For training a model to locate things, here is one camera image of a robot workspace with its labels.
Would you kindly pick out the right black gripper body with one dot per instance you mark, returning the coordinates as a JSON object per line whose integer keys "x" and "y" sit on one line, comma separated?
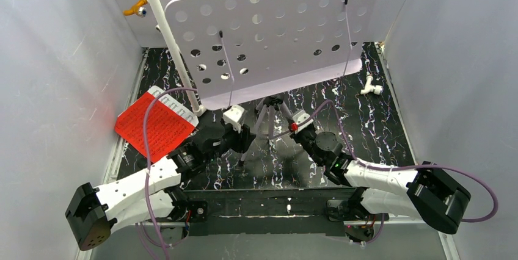
{"x": 299, "y": 135}

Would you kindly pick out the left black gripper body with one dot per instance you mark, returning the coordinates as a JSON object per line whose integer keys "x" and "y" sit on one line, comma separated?
{"x": 237, "y": 137}

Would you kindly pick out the red sheet music book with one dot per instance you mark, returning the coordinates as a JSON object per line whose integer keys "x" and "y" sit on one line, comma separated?
{"x": 169, "y": 124}

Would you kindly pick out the lilac perforated music stand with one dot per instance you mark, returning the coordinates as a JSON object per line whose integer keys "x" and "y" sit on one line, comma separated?
{"x": 242, "y": 50}

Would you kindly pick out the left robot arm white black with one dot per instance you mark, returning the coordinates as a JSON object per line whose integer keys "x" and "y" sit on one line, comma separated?
{"x": 94, "y": 213}

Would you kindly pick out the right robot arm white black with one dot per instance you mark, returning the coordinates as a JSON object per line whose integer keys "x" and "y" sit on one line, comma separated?
{"x": 428, "y": 194}

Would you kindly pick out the white pipe tee fitting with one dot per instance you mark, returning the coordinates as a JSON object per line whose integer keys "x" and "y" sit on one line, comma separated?
{"x": 370, "y": 88}

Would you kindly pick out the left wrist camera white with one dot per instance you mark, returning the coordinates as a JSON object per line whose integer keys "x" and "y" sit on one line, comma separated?
{"x": 234, "y": 117}

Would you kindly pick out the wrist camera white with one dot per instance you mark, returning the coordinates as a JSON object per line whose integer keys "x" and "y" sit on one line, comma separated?
{"x": 301, "y": 120}
{"x": 234, "y": 117}

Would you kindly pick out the white PVC pipe frame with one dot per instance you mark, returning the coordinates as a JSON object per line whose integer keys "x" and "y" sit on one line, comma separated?
{"x": 161, "y": 35}

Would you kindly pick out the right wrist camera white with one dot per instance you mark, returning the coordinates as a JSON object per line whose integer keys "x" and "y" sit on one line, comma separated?
{"x": 301, "y": 120}

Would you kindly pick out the orange wall hook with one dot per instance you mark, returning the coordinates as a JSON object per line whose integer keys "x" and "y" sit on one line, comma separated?
{"x": 137, "y": 9}

